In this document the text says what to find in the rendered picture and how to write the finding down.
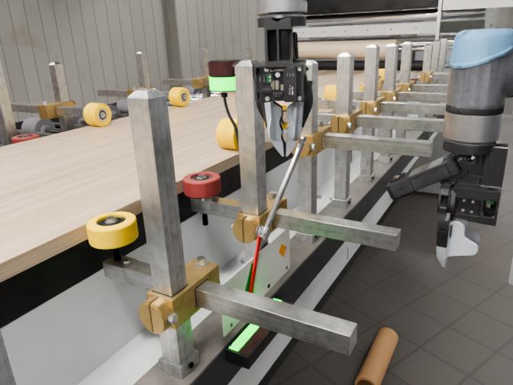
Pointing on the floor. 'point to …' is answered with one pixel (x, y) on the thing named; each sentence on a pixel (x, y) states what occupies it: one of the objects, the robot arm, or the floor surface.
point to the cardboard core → (378, 358)
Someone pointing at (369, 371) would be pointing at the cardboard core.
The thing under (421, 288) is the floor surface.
